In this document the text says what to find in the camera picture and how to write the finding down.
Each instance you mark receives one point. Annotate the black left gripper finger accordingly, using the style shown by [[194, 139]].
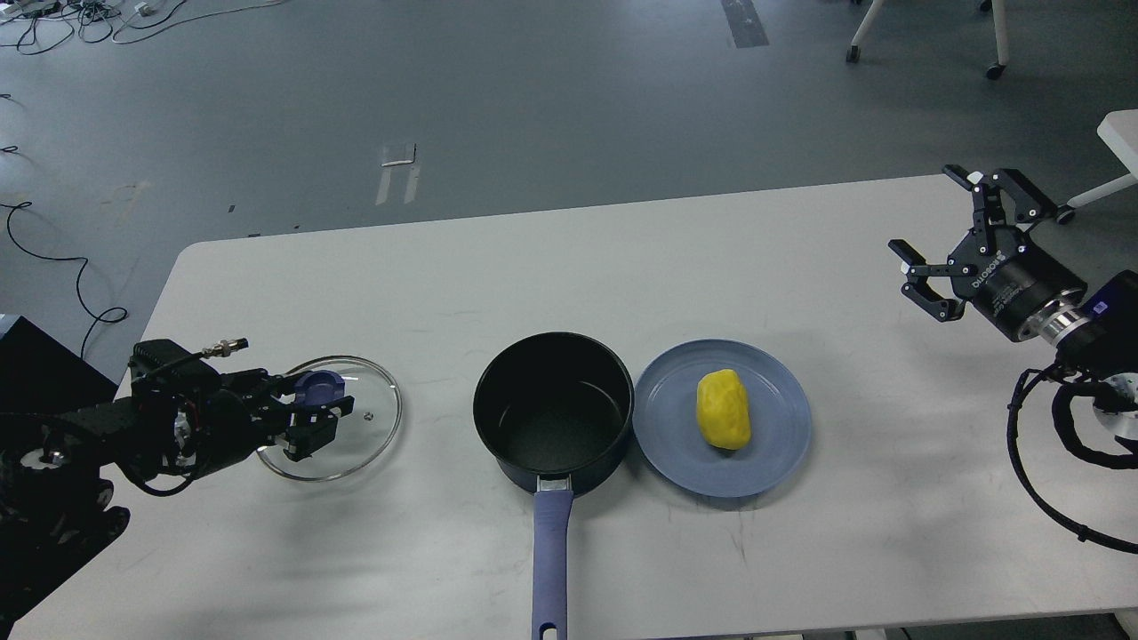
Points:
[[300, 434], [309, 393]]

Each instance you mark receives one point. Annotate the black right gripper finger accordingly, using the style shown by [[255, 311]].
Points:
[[1002, 198], [917, 289]]

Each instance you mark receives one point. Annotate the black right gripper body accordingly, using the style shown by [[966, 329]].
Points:
[[1010, 279]]

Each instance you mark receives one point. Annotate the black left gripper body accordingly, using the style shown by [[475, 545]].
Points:
[[232, 420]]

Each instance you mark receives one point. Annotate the glass lid with blue knob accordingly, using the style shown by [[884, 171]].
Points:
[[361, 436]]

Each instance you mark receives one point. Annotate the yellow potato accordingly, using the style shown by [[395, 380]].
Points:
[[722, 410]]

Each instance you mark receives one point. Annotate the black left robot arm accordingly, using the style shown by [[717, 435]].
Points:
[[181, 421]]

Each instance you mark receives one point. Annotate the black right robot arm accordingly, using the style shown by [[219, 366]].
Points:
[[1093, 408]]

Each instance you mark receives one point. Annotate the black box at left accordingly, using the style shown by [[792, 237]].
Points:
[[40, 375]]

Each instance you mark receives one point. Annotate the dark blue saucepan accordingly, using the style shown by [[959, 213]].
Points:
[[554, 410]]

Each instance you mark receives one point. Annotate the blue plate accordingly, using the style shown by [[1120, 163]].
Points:
[[666, 420]]

